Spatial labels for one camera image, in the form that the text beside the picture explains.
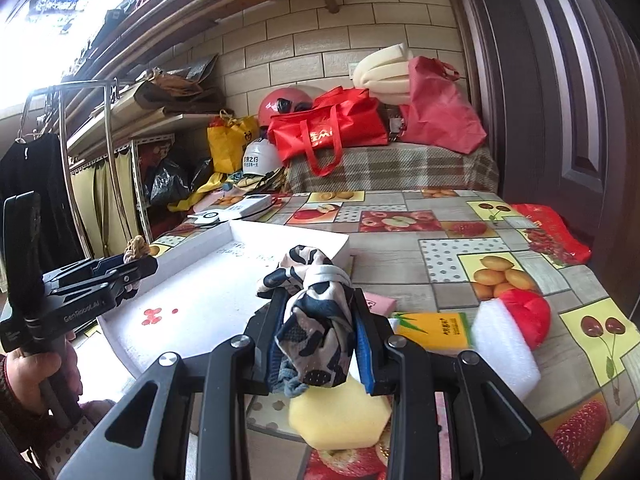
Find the yellow sponge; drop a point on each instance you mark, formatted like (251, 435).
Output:
(340, 425)

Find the red plastic bag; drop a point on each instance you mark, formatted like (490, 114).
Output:
(555, 235)

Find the plaid blanket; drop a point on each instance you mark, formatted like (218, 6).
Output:
(400, 167)

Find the pink red cloth bag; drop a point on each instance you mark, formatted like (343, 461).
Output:
(440, 110)

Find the white helmet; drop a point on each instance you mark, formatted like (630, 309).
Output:
(260, 157)

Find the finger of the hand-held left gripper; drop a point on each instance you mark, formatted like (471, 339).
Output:
(125, 287)
(116, 260)

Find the white round device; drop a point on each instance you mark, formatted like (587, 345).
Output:
(205, 217)

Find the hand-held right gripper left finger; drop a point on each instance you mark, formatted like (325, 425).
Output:
(265, 360)

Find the cream foam stack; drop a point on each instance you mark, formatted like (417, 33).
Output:
(380, 72)

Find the pink helmet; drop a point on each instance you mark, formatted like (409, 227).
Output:
(275, 105)

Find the brown wooden door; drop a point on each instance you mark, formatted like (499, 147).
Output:
(550, 110)

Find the white foam tray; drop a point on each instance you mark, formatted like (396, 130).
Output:
(200, 280)

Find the white power bank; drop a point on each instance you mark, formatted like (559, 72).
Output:
(247, 206)

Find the bamboo poles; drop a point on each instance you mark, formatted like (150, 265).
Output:
(200, 5)

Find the black white patterned cloth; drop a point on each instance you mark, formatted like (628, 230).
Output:
(315, 320)

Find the yellow plastic sheet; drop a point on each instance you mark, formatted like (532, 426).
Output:
(200, 191)

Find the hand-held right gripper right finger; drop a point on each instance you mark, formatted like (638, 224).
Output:
(365, 360)

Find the metal storage shelf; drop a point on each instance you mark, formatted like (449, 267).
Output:
(125, 112)

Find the person's dotted garment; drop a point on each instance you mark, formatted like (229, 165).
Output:
(75, 435)

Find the yellow shopping bag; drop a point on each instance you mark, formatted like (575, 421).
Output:
(227, 145)

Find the person's left forearm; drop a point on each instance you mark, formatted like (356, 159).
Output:
(7, 400)

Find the black plastic bag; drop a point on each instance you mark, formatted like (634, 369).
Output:
(167, 180)

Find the pink flat pad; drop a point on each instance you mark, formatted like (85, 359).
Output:
(380, 302)

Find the yellow green tissue packet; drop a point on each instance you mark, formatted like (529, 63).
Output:
(440, 330)

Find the fruit print tablecloth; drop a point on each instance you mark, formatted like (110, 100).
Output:
(500, 260)

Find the person's left hand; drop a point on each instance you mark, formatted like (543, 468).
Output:
(35, 372)

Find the steel tube rack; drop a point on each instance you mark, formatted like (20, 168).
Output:
(62, 150)

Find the brown paper bags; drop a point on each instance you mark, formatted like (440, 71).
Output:
(170, 85)

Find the black hanging garment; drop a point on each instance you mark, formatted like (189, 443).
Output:
(35, 185)

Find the red tote bag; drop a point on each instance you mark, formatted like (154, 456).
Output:
(325, 130)

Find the yellow shelf curtain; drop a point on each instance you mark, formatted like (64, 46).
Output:
(100, 200)

